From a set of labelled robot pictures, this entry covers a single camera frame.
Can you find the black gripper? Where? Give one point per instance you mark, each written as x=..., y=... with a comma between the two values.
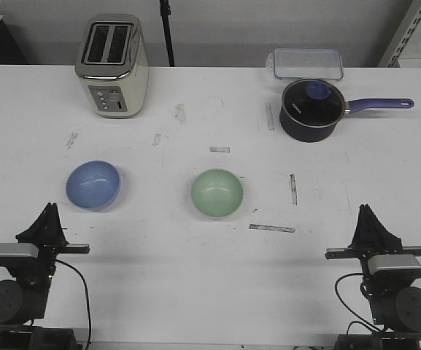
x=42, y=234
x=369, y=230

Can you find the blue bowl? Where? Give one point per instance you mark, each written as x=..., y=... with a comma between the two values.
x=93, y=185

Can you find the mint green bowl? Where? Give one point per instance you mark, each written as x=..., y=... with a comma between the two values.
x=217, y=193

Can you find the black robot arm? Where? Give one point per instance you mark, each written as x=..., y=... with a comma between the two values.
x=396, y=318
x=21, y=304

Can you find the dark blue saucepan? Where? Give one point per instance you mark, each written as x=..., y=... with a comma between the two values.
x=313, y=134

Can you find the glass lid blue knob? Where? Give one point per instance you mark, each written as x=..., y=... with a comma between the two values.
x=313, y=102

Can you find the cream steel toaster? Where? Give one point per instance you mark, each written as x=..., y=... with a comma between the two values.
x=112, y=65

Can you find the clear plastic food container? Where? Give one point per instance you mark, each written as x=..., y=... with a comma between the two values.
x=299, y=63

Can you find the white slotted shelf rack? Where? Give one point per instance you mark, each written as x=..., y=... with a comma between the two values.
x=402, y=36

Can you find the black tripod pole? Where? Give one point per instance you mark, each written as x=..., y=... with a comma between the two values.
x=165, y=12

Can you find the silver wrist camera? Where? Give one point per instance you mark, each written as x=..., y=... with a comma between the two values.
x=17, y=254
x=394, y=266

